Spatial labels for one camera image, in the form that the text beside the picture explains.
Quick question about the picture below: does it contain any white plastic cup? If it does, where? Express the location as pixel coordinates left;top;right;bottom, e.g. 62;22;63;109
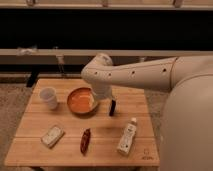
39;87;58;110

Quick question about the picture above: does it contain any white eraser block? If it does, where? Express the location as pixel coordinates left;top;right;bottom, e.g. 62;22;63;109
41;125;65;148

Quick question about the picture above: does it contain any orange bowl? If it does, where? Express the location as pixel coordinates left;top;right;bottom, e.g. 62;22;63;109
67;87;98;115

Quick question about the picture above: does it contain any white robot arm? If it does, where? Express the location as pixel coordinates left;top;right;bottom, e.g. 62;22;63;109
81;53;213;171

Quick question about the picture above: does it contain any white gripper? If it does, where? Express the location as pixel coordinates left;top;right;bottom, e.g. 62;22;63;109
94;84;116;116

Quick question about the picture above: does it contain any wooden table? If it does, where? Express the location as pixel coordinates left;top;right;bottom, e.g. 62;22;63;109
5;79;159;166

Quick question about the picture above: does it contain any white plastic bottle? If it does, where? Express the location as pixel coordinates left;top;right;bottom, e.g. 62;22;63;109
117;117;137;155

